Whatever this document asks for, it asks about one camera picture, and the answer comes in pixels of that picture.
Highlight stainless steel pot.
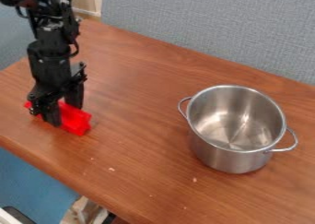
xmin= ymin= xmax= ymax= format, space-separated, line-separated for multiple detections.
xmin=178 ymin=85 xmax=296 ymax=174

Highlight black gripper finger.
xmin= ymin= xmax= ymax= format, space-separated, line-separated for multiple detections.
xmin=64 ymin=83 xmax=84 ymax=109
xmin=31 ymin=100 xmax=61 ymax=127

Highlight wooden table leg frame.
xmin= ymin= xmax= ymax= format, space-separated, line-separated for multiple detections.
xmin=60 ymin=196 xmax=108 ymax=224

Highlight black and white floor object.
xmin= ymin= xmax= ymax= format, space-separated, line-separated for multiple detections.
xmin=0 ymin=206 xmax=36 ymax=224

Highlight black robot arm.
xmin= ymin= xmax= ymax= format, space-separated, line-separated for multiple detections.
xmin=0 ymin=0 xmax=87 ymax=127

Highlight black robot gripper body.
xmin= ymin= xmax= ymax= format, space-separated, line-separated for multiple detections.
xmin=27 ymin=41 xmax=87 ymax=103

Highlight red plastic block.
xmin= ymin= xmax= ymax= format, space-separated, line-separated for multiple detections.
xmin=24 ymin=100 xmax=93 ymax=137

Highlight beige wooden shelf unit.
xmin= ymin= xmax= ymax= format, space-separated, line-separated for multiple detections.
xmin=71 ymin=0 xmax=103 ymax=21

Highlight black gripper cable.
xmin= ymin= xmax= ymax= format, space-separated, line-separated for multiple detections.
xmin=68 ymin=38 xmax=81 ymax=58

